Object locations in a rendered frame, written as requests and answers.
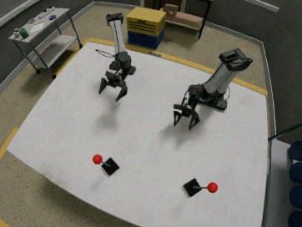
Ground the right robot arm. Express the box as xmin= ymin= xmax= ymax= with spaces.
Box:
xmin=105 ymin=13 xmax=136 ymax=80

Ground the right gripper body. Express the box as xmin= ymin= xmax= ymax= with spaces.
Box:
xmin=106 ymin=68 xmax=128 ymax=90

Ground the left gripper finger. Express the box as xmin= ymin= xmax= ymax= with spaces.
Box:
xmin=174 ymin=110 xmax=182 ymax=126
xmin=189 ymin=114 xmax=200 ymax=130

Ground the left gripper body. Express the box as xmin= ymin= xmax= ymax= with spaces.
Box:
xmin=176 ymin=99 xmax=199 ymax=118

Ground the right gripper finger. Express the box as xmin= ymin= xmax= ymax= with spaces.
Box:
xmin=116 ymin=86 xmax=128 ymax=102
xmin=98 ymin=78 xmax=108 ymax=94

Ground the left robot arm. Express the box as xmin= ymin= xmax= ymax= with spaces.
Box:
xmin=188 ymin=48 xmax=251 ymax=109

